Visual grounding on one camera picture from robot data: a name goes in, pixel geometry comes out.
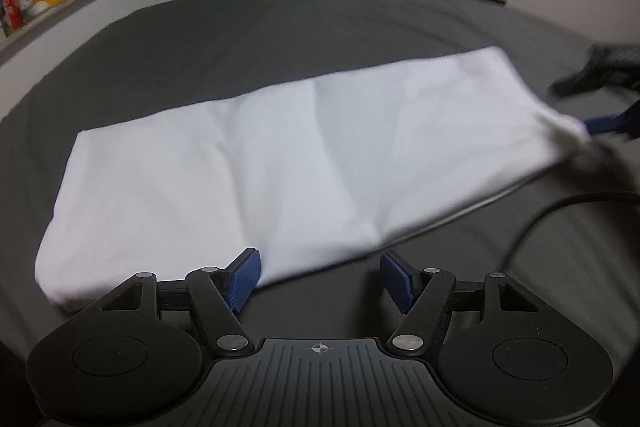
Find dark cloth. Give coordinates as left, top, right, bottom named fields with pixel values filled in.
left=547, top=42, right=640, bottom=98

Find white long-sleeve shirt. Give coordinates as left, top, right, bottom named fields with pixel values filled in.
left=35, top=46, right=593, bottom=314

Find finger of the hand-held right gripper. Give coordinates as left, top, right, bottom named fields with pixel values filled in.
left=582, top=99, right=640, bottom=138

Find black cable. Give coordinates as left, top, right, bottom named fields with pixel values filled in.
left=500, top=191, right=640, bottom=270

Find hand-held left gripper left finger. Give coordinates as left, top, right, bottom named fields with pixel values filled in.
left=100, top=247, right=263, bottom=358

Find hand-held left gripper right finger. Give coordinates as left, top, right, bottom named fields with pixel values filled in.
left=380, top=251, right=543, bottom=358

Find grey bed sheet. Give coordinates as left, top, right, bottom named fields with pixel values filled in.
left=0, top=0, right=640, bottom=358

